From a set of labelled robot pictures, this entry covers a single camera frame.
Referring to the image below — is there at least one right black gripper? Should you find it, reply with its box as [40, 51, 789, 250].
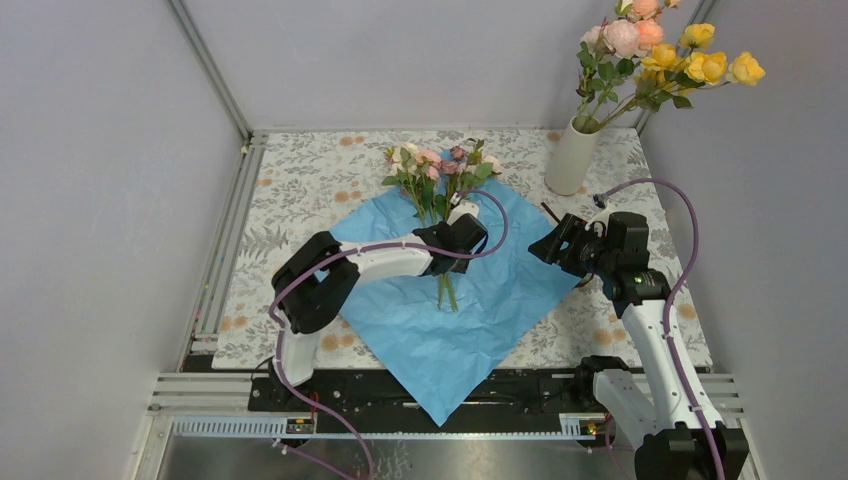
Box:
[527, 213, 617, 279]

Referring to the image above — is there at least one brown ribbon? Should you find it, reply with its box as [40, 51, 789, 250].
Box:
[540, 202, 561, 225]

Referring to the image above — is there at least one artificial flower bunch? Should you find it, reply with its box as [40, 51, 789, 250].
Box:
[383, 140, 502, 312]

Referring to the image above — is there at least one blue wrapping paper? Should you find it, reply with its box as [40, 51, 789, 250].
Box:
[315, 159, 579, 426]

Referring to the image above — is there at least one yellow rose stem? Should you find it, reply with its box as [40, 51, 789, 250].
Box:
[572, 18, 766, 134]

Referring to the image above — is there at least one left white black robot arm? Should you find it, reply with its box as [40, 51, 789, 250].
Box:
[269, 213, 488, 411]

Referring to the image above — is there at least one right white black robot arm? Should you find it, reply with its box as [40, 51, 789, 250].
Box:
[528, 212, 750, 479]

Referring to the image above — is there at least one beige cylindrical vase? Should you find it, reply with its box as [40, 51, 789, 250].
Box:
[545, 115, 600, 196]

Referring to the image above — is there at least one floral patterned table mat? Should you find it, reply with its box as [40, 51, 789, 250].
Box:
[212, 127, 713, 370]

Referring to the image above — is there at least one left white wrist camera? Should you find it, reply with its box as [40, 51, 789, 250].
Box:
[446, 200, 480, 225]

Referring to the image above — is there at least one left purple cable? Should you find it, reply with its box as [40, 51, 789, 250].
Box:
[268, 188, 511, 480]

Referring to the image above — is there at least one purple cable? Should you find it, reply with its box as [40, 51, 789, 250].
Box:
[268, 188, 511, 480]
[592, 177, 728, 480]

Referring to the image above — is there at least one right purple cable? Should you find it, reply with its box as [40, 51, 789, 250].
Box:
[592, 177, 728, 480]

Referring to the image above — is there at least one white slotted cable duct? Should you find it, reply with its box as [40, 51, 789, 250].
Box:
[172, 414, 598, 441]

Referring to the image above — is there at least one left aluminium frame post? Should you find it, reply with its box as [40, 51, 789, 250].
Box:
[165, 0, 253, 144]

